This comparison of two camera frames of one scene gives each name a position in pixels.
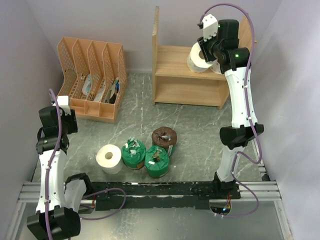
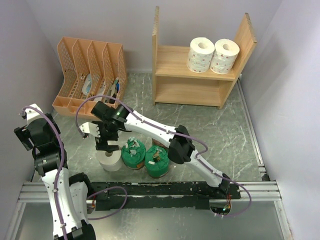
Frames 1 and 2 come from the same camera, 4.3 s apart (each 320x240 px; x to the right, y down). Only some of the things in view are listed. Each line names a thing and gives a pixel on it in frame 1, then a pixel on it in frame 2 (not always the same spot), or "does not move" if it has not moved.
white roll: (108, 157) does not move
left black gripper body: (68, 122) → (23, 135)
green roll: (157, 161) does not move
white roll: (195, 63) does not move
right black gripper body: (207, 47) → (105, 130)
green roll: (133, 153) does not move
